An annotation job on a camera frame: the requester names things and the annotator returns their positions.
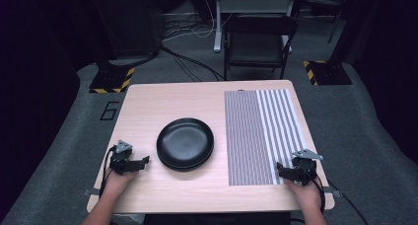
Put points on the person's dark clothing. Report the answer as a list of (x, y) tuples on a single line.
[(217, 219)]

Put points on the grey table bracket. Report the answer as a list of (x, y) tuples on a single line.
[(90, 192), (333, 192)]

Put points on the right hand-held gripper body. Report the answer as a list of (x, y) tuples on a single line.
[(305, 167)]

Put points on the black folding chair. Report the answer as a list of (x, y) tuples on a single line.
[(258, 44)]

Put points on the white metal desk frame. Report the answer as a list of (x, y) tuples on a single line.
[(251, 4)]

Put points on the grey striped place mat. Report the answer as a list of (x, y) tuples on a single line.
[(256, 136)]

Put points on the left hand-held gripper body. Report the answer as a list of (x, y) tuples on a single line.
[(120, 157)]

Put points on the person's right hand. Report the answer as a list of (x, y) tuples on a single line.
[(305, 195)]

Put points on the hazard-striped black stand base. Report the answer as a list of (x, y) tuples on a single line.
[(327, 72), (111, 78)]

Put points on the person's left hand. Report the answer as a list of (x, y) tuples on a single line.
[(116, 182)]

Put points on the black cabinet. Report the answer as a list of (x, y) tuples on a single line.
[(131, 21)]

